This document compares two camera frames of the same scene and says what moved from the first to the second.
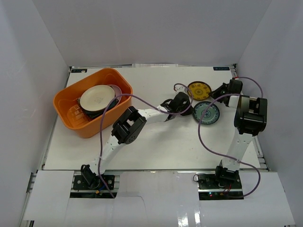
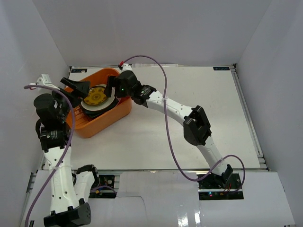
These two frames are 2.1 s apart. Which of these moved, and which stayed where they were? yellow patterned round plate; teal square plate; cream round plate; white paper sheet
Moved: yellow patterned round plate
Stayed: white paper sheet; teal square plate; cream round plate
